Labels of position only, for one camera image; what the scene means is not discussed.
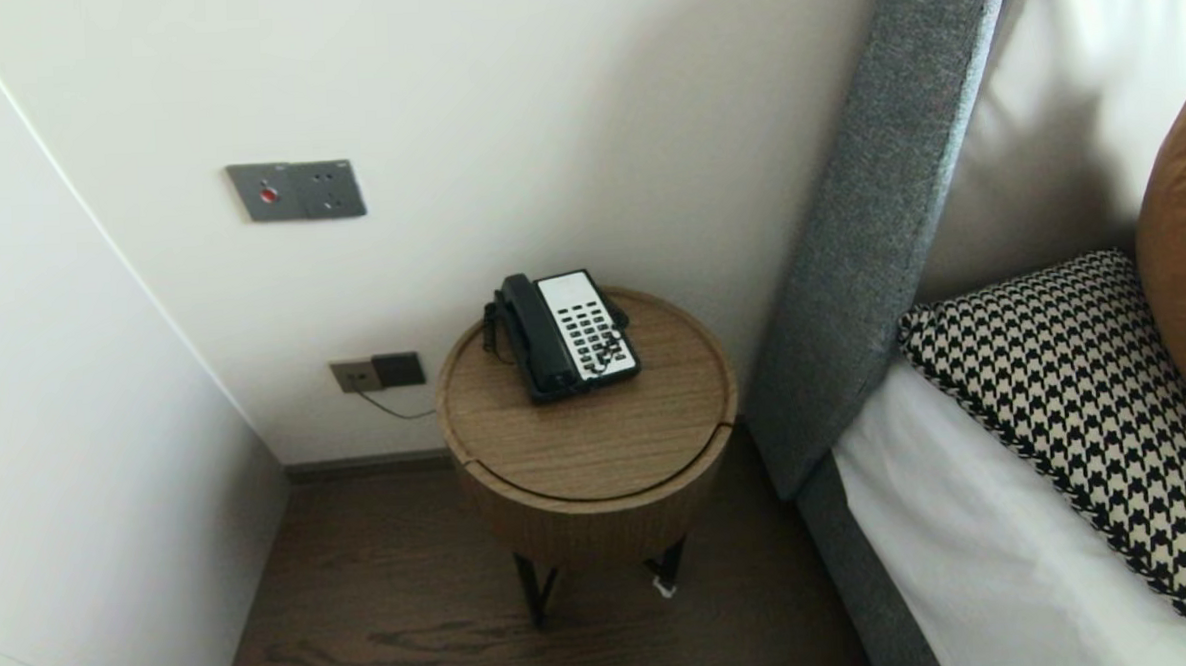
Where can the grey wall switch red button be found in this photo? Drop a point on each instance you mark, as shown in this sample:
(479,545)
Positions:
(259,194)

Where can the dark wooden baseboard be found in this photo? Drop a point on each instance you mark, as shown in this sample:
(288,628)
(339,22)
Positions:
(369,465)

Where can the black telephone handset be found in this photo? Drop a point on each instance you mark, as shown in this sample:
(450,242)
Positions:
(538,335)

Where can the round wooden side table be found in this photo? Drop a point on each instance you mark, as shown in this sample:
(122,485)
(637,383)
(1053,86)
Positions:
(597,433)

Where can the small white tag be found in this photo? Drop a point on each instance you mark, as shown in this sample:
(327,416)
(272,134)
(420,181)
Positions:
(664,587)

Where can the beige padded headboard panel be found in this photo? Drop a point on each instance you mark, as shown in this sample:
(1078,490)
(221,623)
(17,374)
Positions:
(1043,103)

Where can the grey fabric headboard frame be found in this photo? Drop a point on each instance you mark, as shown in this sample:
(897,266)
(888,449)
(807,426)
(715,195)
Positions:
(868,211)

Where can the grey wall power socket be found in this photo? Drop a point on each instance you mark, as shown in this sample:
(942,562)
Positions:
(329,189)

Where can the grey fabric bed base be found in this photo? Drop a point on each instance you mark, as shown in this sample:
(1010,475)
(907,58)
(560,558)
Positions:
(854,582)

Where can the black wall plate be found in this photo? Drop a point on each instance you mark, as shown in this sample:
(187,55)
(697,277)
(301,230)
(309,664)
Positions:
(399,369)

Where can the black white houndstooth pillow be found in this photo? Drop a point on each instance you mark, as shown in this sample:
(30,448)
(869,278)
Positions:
(1076,402)

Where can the thin black telephone line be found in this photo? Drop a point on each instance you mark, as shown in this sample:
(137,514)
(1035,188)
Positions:
(396,414)

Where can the black and white telephone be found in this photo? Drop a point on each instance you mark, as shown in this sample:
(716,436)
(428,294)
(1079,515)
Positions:
(593,323)

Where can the curved-front wooden table drawer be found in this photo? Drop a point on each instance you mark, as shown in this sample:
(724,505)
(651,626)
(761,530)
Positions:
(592,533)

